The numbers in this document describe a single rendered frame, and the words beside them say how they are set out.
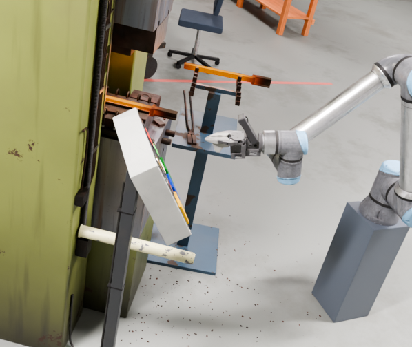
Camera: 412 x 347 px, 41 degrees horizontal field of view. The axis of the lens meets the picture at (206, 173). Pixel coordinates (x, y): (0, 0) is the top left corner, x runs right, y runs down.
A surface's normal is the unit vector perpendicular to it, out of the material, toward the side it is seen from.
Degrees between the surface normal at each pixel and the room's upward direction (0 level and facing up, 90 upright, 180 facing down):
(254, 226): 0
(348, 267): 90
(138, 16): 90
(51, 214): 90
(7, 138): 90
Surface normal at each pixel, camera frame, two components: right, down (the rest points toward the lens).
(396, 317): 0.18, -0.84
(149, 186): 0.27, 0.55
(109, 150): -0.15, 0.49
